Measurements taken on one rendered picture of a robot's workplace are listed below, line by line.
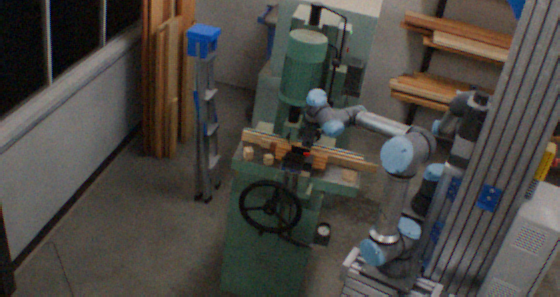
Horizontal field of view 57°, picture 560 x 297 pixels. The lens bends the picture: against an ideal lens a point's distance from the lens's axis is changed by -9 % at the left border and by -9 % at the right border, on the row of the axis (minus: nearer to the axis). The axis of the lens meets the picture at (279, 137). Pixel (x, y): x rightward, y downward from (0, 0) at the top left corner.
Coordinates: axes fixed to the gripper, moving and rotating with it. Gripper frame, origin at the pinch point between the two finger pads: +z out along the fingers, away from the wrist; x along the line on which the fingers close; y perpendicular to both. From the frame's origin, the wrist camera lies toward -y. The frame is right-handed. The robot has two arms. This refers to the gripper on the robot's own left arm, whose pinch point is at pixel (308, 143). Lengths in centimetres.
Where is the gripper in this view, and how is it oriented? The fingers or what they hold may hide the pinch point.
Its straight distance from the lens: 248.3
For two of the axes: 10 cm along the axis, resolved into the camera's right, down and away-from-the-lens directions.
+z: -0.3, 4.9, 8.7
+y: 2.4, -8.4, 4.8
